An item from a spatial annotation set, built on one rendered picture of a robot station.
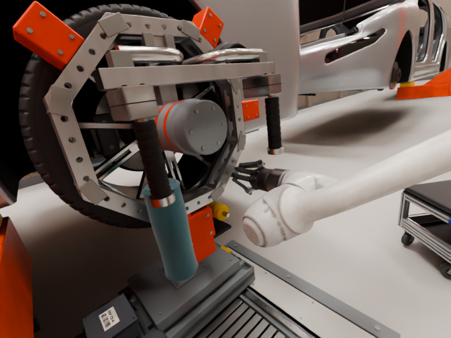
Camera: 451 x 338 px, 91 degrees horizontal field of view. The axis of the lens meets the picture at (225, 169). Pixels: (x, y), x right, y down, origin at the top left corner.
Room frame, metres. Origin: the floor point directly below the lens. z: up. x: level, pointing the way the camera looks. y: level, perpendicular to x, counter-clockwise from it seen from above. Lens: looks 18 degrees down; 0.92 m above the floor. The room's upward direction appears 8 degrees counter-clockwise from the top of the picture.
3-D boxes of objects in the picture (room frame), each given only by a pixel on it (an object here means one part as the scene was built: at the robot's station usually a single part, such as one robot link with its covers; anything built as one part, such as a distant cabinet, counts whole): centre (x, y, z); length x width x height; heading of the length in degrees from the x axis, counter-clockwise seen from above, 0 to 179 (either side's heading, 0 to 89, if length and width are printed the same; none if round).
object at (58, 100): (0.66, 0.14, 0.85); 0.54 x 0.07 x 0.54; 129
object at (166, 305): (0.79, 0.24, 0.32); 0.40 x 0.30 x 0.28; 129
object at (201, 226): (0.69, 0.16, 0.48); 0.16 x 0.12 x 0.17; 39
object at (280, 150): (0.59, -0.14, 0.83); 0.04 x 0.04 x 0.16
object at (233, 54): (0.63, -0.02, 1.03); 0.19 x 0.18 x 0.11; 39
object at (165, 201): (0.37, 0.12, 0.83); 0.04 x 0.04 x 0.16
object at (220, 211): (0.82, 0.11, 0.51); 0.29 x 0.06 x 0.06; 39
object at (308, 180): (0.54, -0.22, 0.64); 0.16 x 0.13 x 0.11; 39
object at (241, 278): (0.79, 0.24, 0.13); 0.50 x 0.36 x 0.10; 129
